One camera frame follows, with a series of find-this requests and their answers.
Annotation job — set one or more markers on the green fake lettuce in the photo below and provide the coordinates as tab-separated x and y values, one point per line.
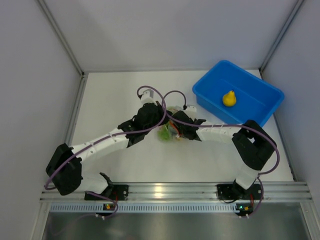
164	134

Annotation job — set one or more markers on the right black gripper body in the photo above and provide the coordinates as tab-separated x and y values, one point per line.
183	132

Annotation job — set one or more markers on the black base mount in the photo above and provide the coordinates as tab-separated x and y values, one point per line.
226	194
117	192

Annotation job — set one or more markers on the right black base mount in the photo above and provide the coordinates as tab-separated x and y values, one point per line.
226	194

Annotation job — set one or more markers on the blue plastic bin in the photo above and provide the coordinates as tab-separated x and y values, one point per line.
255	99

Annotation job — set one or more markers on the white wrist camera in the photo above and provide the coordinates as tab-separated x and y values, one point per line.
147	97
190	111

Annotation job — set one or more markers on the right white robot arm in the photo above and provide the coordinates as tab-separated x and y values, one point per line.
252	143

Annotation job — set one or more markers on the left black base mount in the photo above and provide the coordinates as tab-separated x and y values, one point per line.
117	192

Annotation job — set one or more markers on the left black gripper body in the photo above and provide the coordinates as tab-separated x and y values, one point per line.
159	117

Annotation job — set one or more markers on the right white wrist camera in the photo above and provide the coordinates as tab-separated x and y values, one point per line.
190	111

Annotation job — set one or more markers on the aluminium mounting rail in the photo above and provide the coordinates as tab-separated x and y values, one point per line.
208	192

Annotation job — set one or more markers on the clear zip top bag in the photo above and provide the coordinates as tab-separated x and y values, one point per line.
174	131

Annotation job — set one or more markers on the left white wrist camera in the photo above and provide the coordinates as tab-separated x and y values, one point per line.
147	97

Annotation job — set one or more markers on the slotted cable duct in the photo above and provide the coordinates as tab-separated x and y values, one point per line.
108	208

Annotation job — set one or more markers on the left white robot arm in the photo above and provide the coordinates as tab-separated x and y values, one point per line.
68	168

